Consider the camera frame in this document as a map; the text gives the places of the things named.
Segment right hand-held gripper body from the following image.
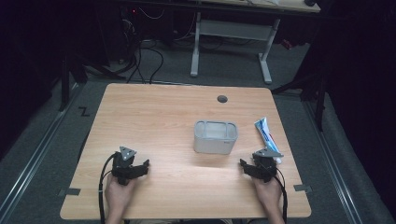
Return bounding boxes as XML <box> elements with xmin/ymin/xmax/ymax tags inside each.
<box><xmin>251</xmin><ymin>147</ymin><xmax>285</xmax><ymax>184</ymax></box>

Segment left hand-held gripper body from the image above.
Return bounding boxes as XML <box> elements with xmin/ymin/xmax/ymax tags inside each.
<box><xmin>110</xmin><ymin>146</ymin><xmax>138</xmax><ymax>187</ymax></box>

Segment white and blue toothpaste tube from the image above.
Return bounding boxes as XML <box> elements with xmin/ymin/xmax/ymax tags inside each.
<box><xmin>253</xmin><ymin>116</ymin><xmax>283</xmax><ymax>165</ymax></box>

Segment grey toothbrush holder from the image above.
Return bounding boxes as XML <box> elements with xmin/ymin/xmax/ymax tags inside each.
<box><xmin>192</xmin><ymin>119</ymin><xmax>239</xmax><ymax>156</ymax></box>

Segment person's left hand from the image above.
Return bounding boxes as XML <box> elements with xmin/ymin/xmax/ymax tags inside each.
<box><xmin>104</xmin><ymin>175</ymin><xmax>138</xmax><ymax>217</ymax></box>

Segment person's right hand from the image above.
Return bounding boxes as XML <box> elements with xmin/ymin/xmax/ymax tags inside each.
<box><xmin>251</xmin><ymin>175</ymin><xmax>284</xmax><ymax>217</ymax></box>

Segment black metal stand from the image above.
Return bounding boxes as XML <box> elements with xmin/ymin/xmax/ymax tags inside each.
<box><xmin>271</xmin><ymin>59</ymin><xmax>329</xmax><ymax>133</ymax></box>
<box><xmin>58</xmin><ymin>50</ymin><xmax>90</xmax><ymax>113</ymax></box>

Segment desk with white legs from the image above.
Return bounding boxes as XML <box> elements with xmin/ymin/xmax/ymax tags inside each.
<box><xmin>189</xmin><ymin>0</ymin><xmax>322</xmax><ymax>86</ymax></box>

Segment dark equipment with red light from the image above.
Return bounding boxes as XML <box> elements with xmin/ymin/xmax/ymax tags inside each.
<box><xmin>119</xmin><ymin>5</ymin><xmax>142</xmax><ymax>64</ymax></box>

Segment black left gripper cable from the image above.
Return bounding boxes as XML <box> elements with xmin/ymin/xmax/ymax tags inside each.
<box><xmin>98</xmin><ymin>151</ymin><xmax>120</xmax><ymax>224</ymax></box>

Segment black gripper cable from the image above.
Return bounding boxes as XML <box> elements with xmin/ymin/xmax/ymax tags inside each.
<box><xmin>273</xmin><ymin>166</ymin><xmax>289</xmax><ymax>224</ymax></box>
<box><xmin>98</xmin><ymin>151</ymin><xmax>120</xmax><ymax>224</ymax></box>

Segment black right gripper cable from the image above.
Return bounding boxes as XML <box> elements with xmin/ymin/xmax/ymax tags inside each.
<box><xmin>273</xmin><ymin>166</ymin><xmax>289</xmax><ymax>224</ymax></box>

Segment metal floor rail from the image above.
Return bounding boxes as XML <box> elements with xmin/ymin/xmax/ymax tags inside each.
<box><xmin>302</xmin><ymin>100</ymin><xmax>364</xmax><ymax>224</ymax></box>
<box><xmin>0</xmin><ymin>83</ymin><xmax>80</xmax><ymax>218</ymax></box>

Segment black floor cables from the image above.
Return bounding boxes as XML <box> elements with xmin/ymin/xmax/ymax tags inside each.
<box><xmin>124</xmin><ymin>38</ymin><xmax>165</xmax><ymax>86</ymax></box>

